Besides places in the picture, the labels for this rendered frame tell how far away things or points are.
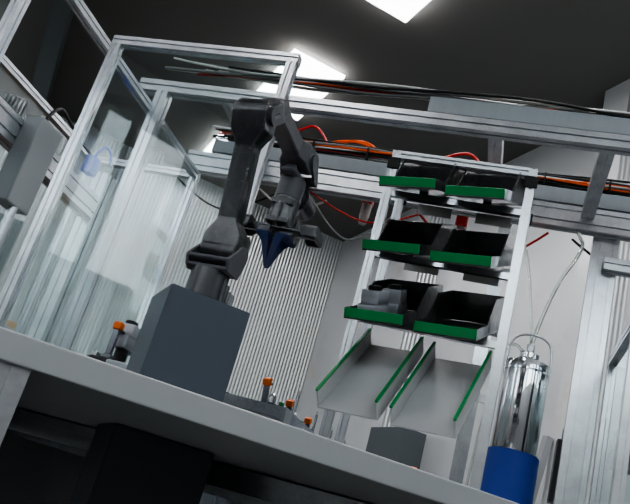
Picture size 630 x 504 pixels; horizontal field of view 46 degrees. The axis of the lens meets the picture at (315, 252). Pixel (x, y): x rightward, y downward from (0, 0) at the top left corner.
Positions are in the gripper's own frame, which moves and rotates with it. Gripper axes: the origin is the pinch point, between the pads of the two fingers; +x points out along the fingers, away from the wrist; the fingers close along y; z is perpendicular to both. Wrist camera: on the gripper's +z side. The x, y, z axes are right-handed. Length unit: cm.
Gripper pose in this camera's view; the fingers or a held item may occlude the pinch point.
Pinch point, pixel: (270, 252)
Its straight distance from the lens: 152.5
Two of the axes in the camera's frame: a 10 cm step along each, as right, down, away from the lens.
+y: -9.4, -1.7, 2.8
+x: -2.7, 9.0, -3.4
